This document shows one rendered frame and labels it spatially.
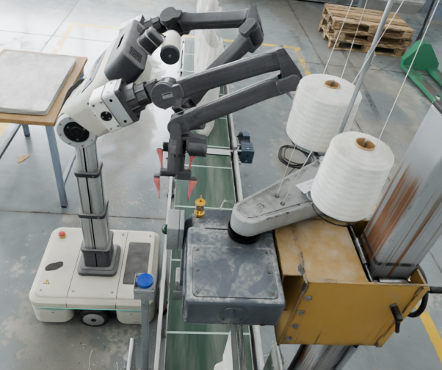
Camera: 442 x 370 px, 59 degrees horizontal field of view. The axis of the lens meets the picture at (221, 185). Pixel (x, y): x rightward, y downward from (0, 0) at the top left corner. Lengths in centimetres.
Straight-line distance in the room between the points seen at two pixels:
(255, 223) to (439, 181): 42
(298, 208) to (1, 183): 266
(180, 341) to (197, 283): 102
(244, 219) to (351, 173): 30
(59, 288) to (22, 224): 85
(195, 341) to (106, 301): 55
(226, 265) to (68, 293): 140
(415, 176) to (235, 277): 47
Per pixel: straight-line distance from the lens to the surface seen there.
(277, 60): 117
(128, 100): 124
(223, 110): 121
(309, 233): 111
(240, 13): 162
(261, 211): 100
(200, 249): 100
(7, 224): 303
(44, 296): 227
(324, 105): 99
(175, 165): 127
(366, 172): 81
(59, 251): 243
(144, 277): 153
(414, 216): 100
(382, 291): 110
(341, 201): 85
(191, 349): 192
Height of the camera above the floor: 210
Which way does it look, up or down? 41 degrees down
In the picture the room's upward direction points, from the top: 9 degrees clockwise
